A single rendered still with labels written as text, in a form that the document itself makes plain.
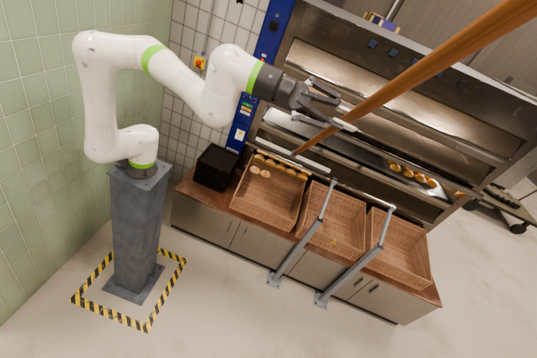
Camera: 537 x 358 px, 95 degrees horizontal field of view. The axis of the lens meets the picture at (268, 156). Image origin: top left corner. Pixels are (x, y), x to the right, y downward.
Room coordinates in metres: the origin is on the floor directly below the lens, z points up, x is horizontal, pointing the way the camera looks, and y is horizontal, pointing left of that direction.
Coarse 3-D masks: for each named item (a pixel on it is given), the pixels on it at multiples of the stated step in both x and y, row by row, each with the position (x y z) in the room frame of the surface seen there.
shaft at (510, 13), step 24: (504, 0) 0.32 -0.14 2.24; (528, 0) 0.29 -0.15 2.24; (480, 24) 0.33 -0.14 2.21; (504, 24) 0.31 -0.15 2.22; (456, 48) 0.35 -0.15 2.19; (480, 48) 0.34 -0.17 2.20; (408, 72) 0.42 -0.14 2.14; (432, 72) 0.39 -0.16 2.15; (384, 96) 0.48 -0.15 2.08; (312, 144) 0.94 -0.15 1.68
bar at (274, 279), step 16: (256, 144) 1.52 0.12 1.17; (288, 160) 1.51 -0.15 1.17; (320, 176) 1.51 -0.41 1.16; (320, 224) 1.28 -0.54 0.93; (384, 224) 1.44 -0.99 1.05; (304, 240) 1.28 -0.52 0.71; (288, 256) 1.31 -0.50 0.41; (368, 256) 1.29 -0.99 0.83; (272, 272) 1.36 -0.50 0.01; (352, 272) 1.29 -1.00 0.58; (336, 288) 1.29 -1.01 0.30; (320, 304) 1.26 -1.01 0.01
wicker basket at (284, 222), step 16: (256, 160) 1.82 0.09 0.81; (256, 176) 1.79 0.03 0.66; (288, 176) 1.83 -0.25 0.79; (240, 192) 1.58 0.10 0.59; (256, 192) 1.67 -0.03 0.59; (272, 192) 1.76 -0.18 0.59; (240, 208) 1.38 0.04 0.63; (256, 208) 1.39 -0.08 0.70; (272, 208) 1.57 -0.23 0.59; (288, 208) 1.65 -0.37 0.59; (272, 224) 1.39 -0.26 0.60; (288, 224) 1.39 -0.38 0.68
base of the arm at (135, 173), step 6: (120, 162) 0.80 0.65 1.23; (126, 162) 0.80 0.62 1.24; (120, 168) 0.79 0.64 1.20; (126, 168) 0.80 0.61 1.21; (132, 168) 0.78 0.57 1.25; (150, 168) 0.82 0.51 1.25; (156, 168) 0.86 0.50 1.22; (132, 174) 0.77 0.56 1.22; (138, 174) 0.78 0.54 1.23; (144, 174) 0.80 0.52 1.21; (150, 174) 0.82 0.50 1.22
